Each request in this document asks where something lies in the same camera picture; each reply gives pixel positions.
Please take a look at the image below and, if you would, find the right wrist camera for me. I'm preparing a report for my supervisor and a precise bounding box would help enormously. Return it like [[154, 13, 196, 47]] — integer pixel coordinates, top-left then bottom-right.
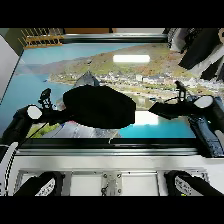
[[174, 80, 188, 102]]

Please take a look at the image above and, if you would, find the black garment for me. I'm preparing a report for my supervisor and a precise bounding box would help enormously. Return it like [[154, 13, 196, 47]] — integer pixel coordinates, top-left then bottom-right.
[[178, 28, 222, 71], [62, 84, 137, 130]]

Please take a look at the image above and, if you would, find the black cable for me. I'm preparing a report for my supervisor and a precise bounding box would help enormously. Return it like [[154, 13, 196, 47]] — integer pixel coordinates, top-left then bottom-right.
[[17, 122, 48, 148]]

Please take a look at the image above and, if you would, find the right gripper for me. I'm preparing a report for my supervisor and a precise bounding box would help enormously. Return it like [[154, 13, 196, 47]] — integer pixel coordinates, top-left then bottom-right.
[[148, 101, 193, 121]]

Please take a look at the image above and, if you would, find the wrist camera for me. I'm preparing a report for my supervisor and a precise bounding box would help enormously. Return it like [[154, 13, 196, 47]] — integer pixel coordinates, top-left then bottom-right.
[[174, 80, 188, 102], [37, 87, 53, 110]]

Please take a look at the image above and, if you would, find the heap of clothes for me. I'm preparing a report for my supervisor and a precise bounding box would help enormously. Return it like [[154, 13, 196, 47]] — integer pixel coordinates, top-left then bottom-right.
[[162, 27, 192, 54]]

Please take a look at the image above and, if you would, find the white garment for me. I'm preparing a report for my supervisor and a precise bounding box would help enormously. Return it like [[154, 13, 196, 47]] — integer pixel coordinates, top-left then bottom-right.
[[189, 42, 224, 80]]

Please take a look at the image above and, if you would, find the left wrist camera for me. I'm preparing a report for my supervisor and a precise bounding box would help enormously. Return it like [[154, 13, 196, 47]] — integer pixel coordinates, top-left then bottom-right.
[[37, 87, 53, 110]]

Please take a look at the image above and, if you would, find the silver frame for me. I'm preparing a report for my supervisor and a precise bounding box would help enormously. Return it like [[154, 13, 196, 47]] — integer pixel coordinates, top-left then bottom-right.
[[6, 147, 224, 197]]

